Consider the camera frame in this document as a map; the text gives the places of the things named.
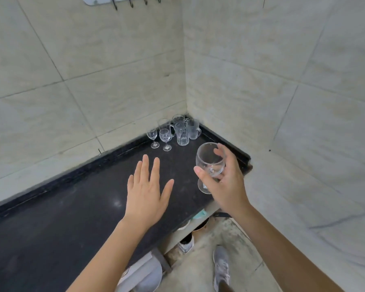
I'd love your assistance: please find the person's left hand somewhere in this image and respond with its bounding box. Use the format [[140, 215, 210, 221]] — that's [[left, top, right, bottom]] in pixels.
[[124, 154, 174, 232]]

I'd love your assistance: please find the person's right hand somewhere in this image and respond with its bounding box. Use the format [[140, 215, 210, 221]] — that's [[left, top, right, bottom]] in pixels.
[[194, 143, 252, 217]]

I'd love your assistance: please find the large clear wine glass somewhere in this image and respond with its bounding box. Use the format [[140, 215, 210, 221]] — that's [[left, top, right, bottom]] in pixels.
[[195, 142, 226, 194]]

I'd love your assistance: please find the person's right forearm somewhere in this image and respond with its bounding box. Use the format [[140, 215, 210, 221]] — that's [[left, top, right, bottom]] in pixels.
[[231, 204, 345, 292]]

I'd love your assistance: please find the person's left forearm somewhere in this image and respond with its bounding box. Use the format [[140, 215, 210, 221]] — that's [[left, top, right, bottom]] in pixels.
[[66, 216, 159, 292]]

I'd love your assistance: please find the small clear wine glass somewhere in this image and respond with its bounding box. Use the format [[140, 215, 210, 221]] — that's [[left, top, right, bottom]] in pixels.
[[146, 128, 160, 149], [159, 128, 173, 152]]

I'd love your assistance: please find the brown pot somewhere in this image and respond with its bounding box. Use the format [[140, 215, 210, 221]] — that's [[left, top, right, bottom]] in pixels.
[[191, 217, 210, 235]]

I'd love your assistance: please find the white and black container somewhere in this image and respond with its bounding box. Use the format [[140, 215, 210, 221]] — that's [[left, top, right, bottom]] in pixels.
[[178, 233, 195, 254]]

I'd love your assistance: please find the white plastic basin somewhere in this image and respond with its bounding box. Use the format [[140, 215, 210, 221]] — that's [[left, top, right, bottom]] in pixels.
[[115, 255, 163, 292]]

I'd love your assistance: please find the person's grey sneaker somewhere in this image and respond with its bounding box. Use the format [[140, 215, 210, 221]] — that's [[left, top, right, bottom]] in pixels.
[[212, 245, 232, 292]]

